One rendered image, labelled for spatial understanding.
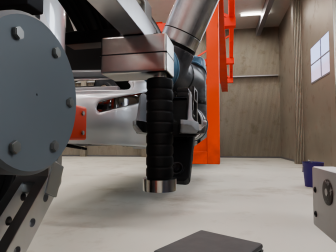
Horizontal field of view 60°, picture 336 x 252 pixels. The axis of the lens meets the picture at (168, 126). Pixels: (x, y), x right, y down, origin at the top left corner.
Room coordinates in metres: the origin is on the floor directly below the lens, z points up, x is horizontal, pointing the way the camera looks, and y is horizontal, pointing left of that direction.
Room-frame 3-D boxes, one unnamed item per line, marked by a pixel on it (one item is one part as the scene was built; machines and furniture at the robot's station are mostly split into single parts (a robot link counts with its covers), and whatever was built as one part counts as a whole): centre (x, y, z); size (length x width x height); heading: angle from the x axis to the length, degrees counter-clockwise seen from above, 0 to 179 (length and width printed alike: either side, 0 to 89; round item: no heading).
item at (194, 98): (0.52, -0.02, 0.86); 0.12 x 0.08 x 0.09; 168
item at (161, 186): (0.39, 0.01, 0.83); 0.04 x 0.04 x 0.16
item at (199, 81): (0.66, -0.04, 0.95); 0.11 x 0.08 x 0.11; 155
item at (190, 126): (0.41, -0.03, 0.85); 0.09 x 0.03 x 0.06; 1
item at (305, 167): (5.33, -2.63, 0.24); 0.42 x 0.37 x 0.47; 171
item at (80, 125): (0.58, 0.22, 0.85); 0.09 x 0.08 x 0.07; 168
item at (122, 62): (0.39, 0.04, 0.93); 0.09 x 0.05 x 0.05; 78
